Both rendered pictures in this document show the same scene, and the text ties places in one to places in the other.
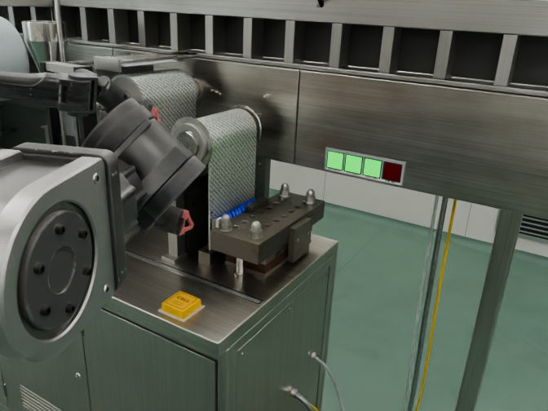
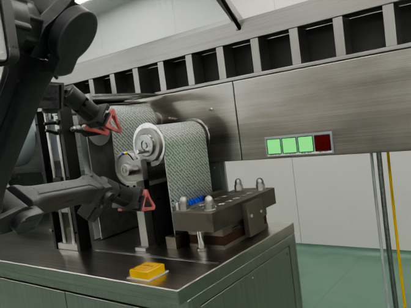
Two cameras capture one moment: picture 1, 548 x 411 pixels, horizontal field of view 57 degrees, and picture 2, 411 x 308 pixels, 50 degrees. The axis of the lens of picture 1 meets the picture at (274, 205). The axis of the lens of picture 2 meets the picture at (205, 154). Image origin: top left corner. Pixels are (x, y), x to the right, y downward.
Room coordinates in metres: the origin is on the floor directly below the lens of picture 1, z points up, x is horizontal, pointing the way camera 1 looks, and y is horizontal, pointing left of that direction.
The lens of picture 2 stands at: (-0.09, -0.12, 1.30)
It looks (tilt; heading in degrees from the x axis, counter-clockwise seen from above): 4 degrees down; 7
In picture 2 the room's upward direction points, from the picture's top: 7 degrees counter-clockwise
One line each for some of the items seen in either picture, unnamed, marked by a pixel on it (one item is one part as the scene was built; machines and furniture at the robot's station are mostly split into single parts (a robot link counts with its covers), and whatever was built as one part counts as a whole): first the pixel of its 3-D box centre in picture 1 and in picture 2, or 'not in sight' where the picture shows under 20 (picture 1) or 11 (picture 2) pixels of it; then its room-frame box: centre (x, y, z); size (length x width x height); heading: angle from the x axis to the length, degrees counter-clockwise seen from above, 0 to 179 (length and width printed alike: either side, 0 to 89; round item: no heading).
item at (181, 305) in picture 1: (181, 304); (147, 270); (1.07, 0.22, 0.91); 0.07 x 0.07 x 0.02; 60
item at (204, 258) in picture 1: (232, 240); (197, 231); (1.43, 0.13, 0.92); 0.28 x 0.04 x 0.04; 150
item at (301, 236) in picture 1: (300, 239); (254, 217); (1.37, -0.08, 0.96); 0.10 x 0.03 x 0.11; 150
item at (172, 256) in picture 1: (172, 211); (140, 205); (1.34, 0.29, 1.05); 0.06 x 0.05 x 0.31; 150
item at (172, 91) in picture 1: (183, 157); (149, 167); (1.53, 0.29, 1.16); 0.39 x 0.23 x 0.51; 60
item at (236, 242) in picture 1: (271, 223); (227, 207); (1.41, 0.00, 1.00); 0.40 x 0.16 x 0.06; 150
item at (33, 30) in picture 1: (45, 30); not in sight; (1.81, 0.81, 1.50); 0.14 x 0.14 x 0.06
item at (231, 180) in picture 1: (233, 183); (189, 178); (1.43, 0.13, 1.11); 0.23 x 0.01 x 0.18; 150
